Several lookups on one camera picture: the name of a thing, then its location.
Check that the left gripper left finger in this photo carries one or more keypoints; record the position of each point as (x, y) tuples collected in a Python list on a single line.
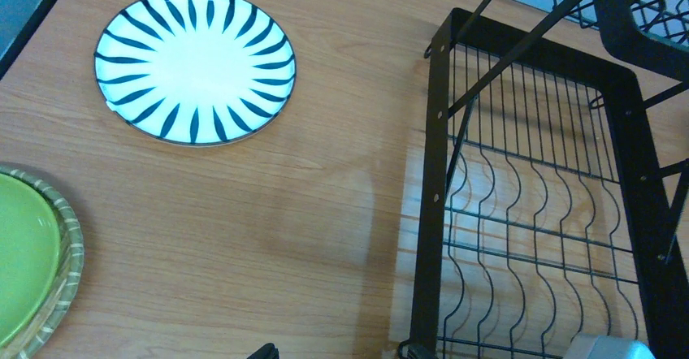
[(267, 351)]

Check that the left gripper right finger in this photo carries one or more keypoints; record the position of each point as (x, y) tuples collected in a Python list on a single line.
[(408, 350)]

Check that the black wire dish rack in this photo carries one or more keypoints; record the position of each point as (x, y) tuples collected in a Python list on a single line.
[(548, 225)]

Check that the green plate woven rim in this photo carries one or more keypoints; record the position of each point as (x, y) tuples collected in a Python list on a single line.
[(42, 258)]

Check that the white blue striped plate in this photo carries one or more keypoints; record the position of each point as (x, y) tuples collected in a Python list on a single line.
[(195, 72)]

